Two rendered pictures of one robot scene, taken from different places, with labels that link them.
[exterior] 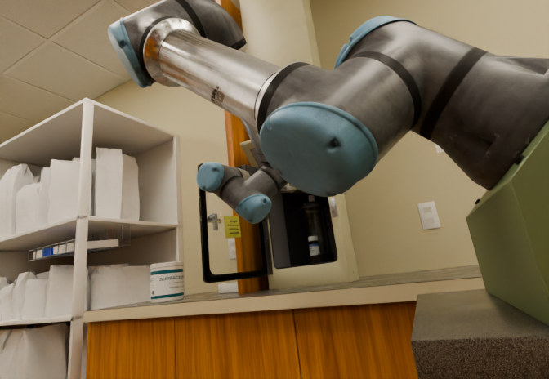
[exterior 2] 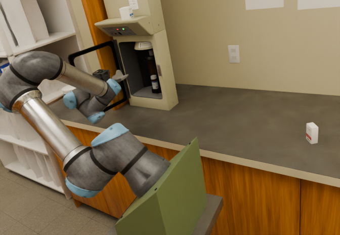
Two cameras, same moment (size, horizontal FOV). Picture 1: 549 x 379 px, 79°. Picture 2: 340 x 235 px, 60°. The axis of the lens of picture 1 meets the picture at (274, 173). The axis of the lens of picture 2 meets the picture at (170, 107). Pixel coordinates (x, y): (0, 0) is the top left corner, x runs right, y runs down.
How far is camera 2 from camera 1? 0.97 m
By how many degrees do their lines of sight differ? 43
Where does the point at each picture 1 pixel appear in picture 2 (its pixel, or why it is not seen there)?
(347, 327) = (153, 149)
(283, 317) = not seen: hidden behind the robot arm
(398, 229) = (215, 59)
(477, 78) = (128, 175)
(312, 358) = not seen: hidden behind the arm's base
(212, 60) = (43, 136)
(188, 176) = not seen: outside the picture
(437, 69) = (118, 167)
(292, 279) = (140, 103)
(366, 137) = (94, 192)
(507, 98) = (133, 187)
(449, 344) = not seen: outside the picture
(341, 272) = (165, 105)
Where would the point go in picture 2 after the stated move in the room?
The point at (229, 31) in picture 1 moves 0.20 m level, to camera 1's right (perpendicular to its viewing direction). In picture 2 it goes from (50, 72) to (103, 65)
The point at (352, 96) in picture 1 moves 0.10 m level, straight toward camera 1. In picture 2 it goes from (87, 183) to (66, 206)
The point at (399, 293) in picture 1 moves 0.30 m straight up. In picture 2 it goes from (170, 146) to (159, 91)
